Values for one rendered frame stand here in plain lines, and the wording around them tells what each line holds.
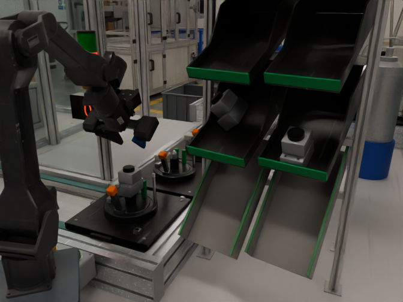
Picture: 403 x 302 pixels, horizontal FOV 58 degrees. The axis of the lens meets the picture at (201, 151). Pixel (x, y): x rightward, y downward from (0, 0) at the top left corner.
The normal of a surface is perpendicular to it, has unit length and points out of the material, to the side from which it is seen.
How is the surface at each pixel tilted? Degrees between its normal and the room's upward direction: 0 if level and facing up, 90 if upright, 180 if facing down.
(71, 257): 0
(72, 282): 0
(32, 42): 90
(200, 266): 0
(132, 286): 90
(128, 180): 90
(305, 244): 45
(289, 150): 115
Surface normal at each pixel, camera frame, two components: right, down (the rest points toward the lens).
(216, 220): -0.38, -0.45
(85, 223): 0.01, -0.93
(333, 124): -0.22, -0.72
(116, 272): -0.39, 0.33
